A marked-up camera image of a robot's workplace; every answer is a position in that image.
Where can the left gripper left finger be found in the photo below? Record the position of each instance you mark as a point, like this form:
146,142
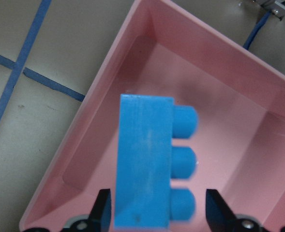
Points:
96,212

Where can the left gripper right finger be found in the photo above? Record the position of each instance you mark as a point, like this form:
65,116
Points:
221,218

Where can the blue three-stud block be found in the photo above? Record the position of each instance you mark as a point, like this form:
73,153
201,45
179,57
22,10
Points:
148,161

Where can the pink plastic box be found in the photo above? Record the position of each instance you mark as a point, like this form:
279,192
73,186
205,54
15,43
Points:
239,143

